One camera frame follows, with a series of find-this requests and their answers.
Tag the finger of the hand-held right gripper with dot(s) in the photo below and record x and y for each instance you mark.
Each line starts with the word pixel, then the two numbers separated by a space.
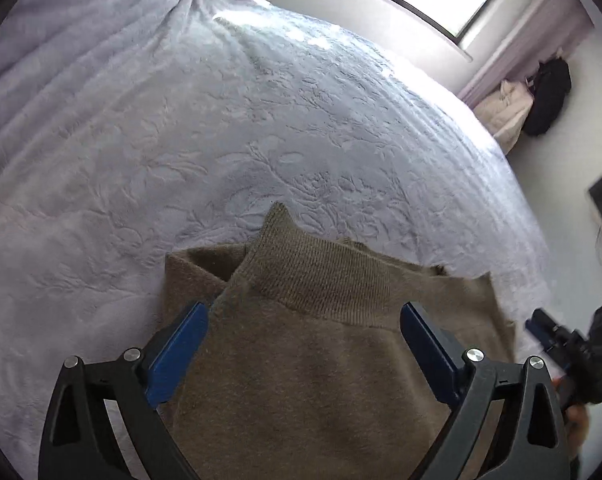
pixel 538 327

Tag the black hanging jacket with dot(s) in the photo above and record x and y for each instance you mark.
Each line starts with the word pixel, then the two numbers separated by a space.
pixel 548 97

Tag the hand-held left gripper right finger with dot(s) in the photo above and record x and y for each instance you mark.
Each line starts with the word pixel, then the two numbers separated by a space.
pixel 431 355

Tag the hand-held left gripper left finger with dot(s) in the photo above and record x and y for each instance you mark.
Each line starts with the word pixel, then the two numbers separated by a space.
pixel 178 355

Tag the person's right hand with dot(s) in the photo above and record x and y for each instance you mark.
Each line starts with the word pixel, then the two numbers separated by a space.
pixel 573 417

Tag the olive brown knit sweater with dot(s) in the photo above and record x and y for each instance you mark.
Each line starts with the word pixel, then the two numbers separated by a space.
pixel 306 360

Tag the beige bag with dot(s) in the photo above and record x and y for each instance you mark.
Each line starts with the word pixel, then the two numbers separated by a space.
pixel 506 110

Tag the lavender fleece blanket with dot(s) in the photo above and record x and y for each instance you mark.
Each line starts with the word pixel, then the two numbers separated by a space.
pixel 56 60

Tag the pale pink curtain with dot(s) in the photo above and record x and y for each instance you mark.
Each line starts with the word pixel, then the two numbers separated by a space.
pixel 521 45

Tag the white embossed bed blanket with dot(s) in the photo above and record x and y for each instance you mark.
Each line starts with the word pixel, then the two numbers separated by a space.
pixel 281 135

